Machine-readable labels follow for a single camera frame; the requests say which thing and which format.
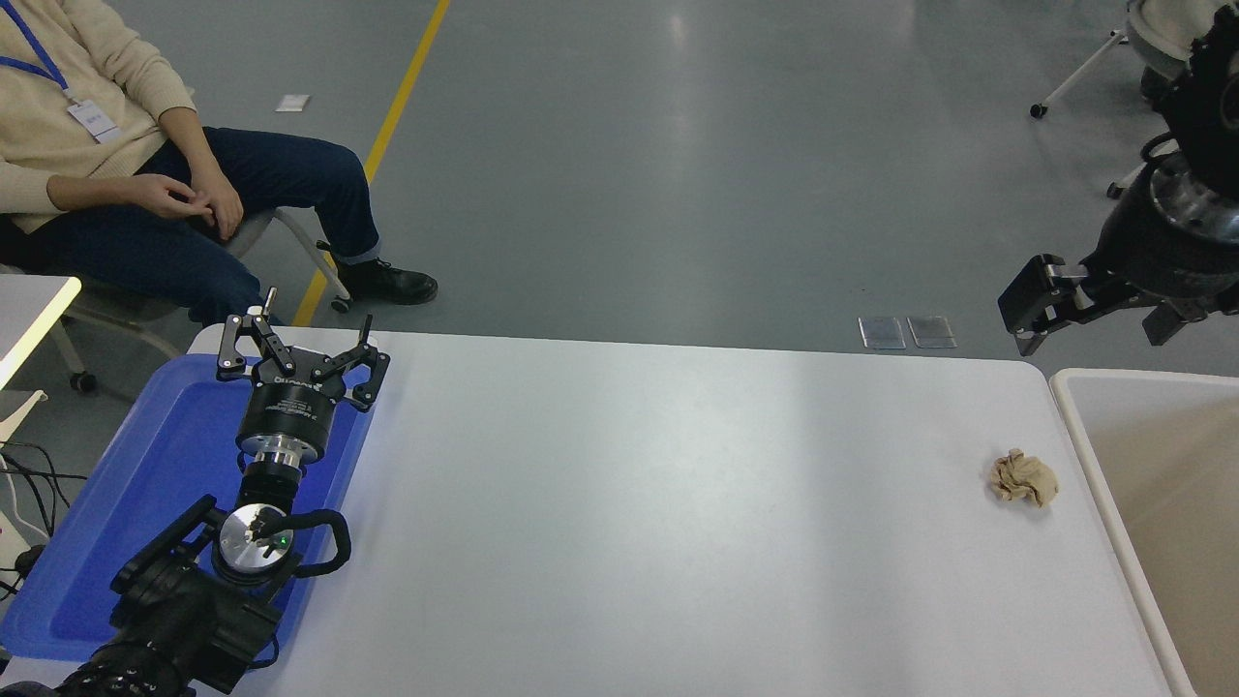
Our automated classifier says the large pale bin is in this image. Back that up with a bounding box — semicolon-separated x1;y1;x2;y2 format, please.
1049;368;1239;697

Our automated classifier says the white side table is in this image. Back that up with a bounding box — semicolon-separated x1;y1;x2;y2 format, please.
0;274;83;390

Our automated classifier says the tan paper ball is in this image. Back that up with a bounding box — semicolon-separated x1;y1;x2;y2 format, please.
987;447;1060;509

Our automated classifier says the white-legged chair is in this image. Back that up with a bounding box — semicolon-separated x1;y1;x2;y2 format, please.
1029;0;1206;200

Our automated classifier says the blue plastic tray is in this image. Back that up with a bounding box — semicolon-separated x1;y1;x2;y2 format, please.
0;353;377;664

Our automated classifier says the blue lanyard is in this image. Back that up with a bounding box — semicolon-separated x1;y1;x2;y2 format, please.
0;0;75;100

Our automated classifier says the white plastic part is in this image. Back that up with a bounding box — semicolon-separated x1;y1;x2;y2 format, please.
0;389;47;448

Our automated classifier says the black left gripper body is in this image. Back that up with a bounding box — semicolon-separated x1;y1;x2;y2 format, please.
237;347;348;452

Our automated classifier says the grey office chair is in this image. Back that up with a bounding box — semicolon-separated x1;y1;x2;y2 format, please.
0;208;354;396

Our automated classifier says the black floor cable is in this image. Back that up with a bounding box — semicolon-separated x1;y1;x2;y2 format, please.
0;440;88;601

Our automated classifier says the person's left hand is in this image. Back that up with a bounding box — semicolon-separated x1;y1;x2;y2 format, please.
189;172;245;241

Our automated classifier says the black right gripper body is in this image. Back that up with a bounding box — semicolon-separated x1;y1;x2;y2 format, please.
1082;179;1239;303

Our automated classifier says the white power strip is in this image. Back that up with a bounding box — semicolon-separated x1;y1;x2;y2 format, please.
0;508;30;582

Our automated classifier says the person's right hand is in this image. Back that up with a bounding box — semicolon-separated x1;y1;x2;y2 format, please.
126;174;199;222

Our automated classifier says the white name badge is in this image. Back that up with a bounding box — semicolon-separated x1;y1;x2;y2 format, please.
66;99;124;144

